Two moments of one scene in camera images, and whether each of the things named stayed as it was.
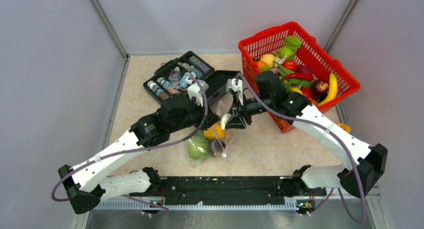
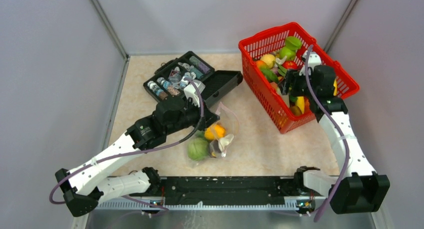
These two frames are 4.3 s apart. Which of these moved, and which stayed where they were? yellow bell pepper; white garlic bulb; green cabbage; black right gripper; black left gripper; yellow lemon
Moved: black right gripper; white garlic bulb
Stayed: green cabbage; yellow bell pepper; yellow lemon; black left gripper
